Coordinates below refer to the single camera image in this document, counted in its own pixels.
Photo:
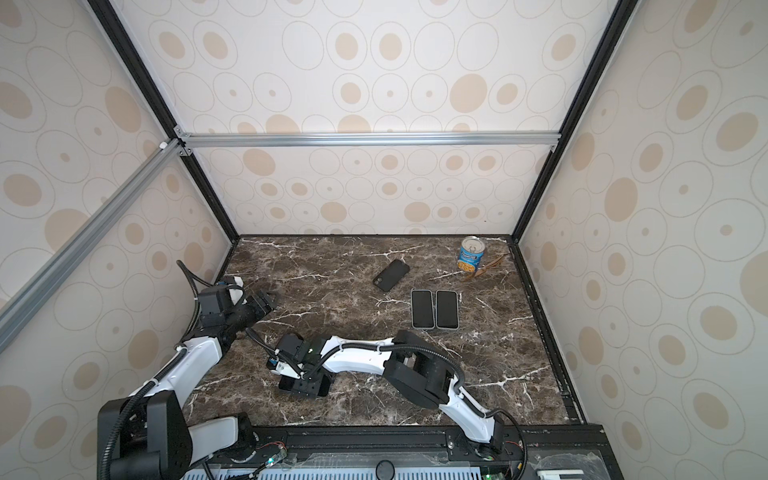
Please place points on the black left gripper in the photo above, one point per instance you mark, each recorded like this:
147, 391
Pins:
258, 309

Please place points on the black smartphone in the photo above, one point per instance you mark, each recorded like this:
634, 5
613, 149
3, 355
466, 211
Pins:
312, 387

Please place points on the light blue phone case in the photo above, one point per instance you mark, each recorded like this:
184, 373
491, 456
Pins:
422, 309

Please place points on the light blue cased phone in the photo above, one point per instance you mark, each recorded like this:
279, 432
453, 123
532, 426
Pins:
447, 310

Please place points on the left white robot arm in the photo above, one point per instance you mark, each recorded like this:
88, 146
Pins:
145, 435

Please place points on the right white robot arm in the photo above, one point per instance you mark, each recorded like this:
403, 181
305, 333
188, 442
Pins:
423, 374

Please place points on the open tin can blue label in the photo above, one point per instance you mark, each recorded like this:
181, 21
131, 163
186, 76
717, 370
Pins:
471, 251

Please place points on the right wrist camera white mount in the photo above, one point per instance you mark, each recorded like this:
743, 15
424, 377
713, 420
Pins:
282, 368

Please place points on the silver aluminium rail left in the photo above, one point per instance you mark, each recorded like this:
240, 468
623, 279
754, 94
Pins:
28, 301

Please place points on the silver aluminium rail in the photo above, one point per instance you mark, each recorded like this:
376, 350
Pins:
373, 139
28, 301

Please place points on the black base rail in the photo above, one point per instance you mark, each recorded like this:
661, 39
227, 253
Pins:
418, 452

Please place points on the black vertical frame post left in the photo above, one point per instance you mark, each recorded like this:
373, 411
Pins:
107, 17

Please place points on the black vertical frame post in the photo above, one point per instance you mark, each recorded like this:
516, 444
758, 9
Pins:
107, 17
607, 44

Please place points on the silver aluminium rail back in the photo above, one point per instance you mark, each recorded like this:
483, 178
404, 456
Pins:
373, 139

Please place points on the black vertical frame post right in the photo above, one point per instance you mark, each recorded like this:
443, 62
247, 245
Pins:
607, 44

